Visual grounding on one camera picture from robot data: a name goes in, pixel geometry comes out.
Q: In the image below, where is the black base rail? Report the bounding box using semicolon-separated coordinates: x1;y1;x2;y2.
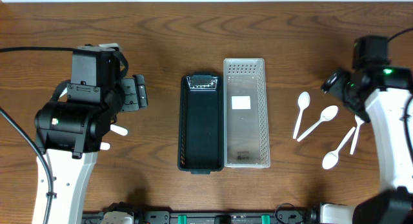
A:
81;202;320;224

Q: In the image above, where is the white spoon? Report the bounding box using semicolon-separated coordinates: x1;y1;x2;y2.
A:
322;127;356;170
297;105;338;142
350;115;364;155
293;92;310;139

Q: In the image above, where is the black plastic basket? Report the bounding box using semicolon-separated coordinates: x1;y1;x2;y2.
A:
177;73;224;174

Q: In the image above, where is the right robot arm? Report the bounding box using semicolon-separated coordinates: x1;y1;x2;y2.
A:
318;36;412;224

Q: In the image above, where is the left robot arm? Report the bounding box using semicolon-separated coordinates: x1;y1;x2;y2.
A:
32;43;148;223

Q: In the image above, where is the white fork middle left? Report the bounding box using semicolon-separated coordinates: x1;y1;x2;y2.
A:
110;124;128;136

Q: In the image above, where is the clear plastic basket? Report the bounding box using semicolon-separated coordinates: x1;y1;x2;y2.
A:
223;58;270;168

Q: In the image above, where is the white fork lower left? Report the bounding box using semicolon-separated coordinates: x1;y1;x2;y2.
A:
99;142;111;150

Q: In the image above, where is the white fork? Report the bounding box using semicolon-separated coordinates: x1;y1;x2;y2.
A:
110;124;128;136
99;142;111;150

